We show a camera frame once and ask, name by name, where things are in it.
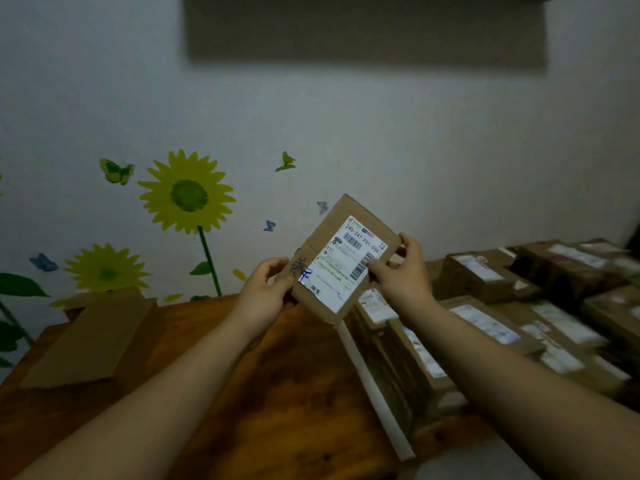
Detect person's right hand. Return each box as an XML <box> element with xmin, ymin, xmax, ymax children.
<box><xmin>367</xmin><ymin>233</ymin><xmax>439</xmax><ymax>321</ymax></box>

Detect person's left hand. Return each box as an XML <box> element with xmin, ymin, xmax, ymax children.
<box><xmin>227</xmin><ymin>257</ymin><xmax>299</xmax><ymax>341</ymax></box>

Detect labelled cardboard parcel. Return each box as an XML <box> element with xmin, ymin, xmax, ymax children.
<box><xmin>276</xmin><ymin>194</ymin><xmax>403</xmax><ymax>327</ymax></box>

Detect person's left forearm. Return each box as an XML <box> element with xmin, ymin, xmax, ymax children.
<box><xmin>12</xmin><ymin>314</ymin><xmax>253</xmax><ymax>480</ymax></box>

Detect person's right forearm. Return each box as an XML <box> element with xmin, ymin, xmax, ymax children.
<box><xmin>405</xmin><ymin>299</ymin><xmax>640</xmax><ymax>480</ymax></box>

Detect pile of cardboard boxes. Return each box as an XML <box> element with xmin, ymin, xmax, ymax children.
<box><xmin>344</xmin><ymin>238</ymin><xmax>640</xmax><ymax>436</ymax></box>

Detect plain brown cardboard sheet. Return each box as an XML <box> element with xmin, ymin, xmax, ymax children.
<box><xmin>20</xmin><ymin>287</ymin><xmax>167</xmax><ymax>390</ymax></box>

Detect large sunflower wall sticker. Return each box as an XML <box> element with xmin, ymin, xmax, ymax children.
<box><xmin>137</xmin><ymin>149</ymin><xmax>237</xmax><ymax>298</ymax></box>

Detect small sunflower wall sticker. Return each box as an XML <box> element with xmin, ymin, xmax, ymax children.
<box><xmin>49</xmin><ymin>243</ymin><xmax>151</xmax><ymax>309</ymax></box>

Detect yellow green butterfly wall sticker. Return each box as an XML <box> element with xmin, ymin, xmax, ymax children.
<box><xmin>99</xmin><ymin>158</ymin><xmax>135</xmax><ymax>186</ymax></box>

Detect dark wall panel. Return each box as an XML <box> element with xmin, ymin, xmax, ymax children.
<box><xmin>182</xmin><ymin>0</ymin><xmax>549</xmax><ymax>71</ymax></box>

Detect green leaves wall sticker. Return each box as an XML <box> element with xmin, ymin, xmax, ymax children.
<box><xmin>0</xmin><ymin>272</ymin><xmax>50</xmax><ymax>369</ymax></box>

